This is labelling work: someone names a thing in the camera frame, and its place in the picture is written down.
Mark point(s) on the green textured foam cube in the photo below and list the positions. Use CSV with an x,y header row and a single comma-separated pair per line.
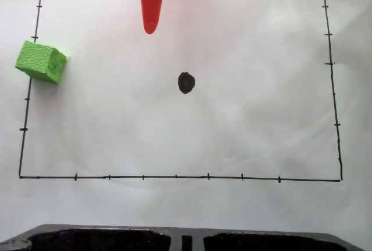
x,y
37,59

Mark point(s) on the white paper sheet drawn rectangle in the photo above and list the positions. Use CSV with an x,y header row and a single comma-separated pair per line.
x,y
203,132

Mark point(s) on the black plastic tray frame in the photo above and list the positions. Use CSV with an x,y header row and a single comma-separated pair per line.
x,y
101,239

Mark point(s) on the black dot mark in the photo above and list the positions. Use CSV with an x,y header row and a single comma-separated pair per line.
x,y
186,82

